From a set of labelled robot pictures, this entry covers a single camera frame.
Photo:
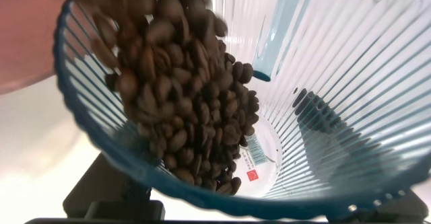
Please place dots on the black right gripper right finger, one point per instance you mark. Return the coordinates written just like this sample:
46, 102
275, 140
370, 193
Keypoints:
407, 208

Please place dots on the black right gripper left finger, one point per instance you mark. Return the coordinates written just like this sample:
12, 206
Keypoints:
107, 190

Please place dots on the brown coffee beans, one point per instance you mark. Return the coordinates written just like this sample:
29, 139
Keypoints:
178, 82

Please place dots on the pink bowl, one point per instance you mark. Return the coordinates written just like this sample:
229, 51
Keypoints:
27, 32

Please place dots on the blue ribbed transparent cup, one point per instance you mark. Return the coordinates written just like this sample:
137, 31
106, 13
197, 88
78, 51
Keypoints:
353, 66

